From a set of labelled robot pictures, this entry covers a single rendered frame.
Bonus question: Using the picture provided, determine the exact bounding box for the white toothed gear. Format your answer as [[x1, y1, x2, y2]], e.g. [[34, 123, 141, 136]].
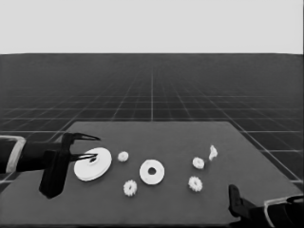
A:
[[192, 157, 206, 170], [187, 176, 203, 193], [117, 151, 130, 162], [123, 179, 138, 198]]

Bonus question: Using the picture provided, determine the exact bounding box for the large thick white disc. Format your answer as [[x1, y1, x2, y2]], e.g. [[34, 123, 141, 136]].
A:
[[73, 146, 113, 182]]

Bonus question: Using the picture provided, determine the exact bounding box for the small white T-shaped piece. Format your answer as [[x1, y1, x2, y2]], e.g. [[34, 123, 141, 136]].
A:
[[208, 144, 219, 162]]

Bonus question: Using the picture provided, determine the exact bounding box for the white round carrier with pins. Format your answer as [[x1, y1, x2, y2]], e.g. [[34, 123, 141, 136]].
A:
[[139, 159, 165, 186]]

